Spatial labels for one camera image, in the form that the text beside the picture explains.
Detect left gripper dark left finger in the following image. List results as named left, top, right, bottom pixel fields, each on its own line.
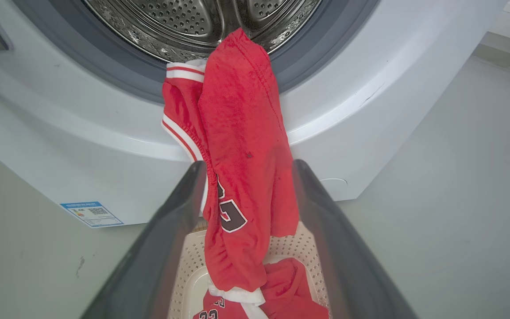
left=80, top=160, right=208, bottom=319

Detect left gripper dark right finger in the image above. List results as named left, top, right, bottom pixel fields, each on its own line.
left=293, top=159, right=417, bottom=319

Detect red basketball jersey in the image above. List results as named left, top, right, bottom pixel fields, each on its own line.
left=193, top=258, right=330, bottom=319

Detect red basketball shorts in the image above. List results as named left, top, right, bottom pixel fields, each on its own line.
left=161, top=27, right=300, bottom=305

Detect cream perforated laundry basket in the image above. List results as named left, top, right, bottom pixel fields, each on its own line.
left=166, top=219, right=331, bottom=319

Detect stainless steel washing machine drum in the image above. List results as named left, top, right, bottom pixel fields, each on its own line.
left=82, top=0, right=323, bottom=63

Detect blue energy label sticker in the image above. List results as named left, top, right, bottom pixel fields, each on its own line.
left=59, top=202, right=124, bottom=228

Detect white front-load washing machine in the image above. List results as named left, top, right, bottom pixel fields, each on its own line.
left=0, top=0, right=508, bottom=229

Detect grey rubber door gasket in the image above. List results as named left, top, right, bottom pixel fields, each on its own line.
left=12, top=0, right=379, bottom=105

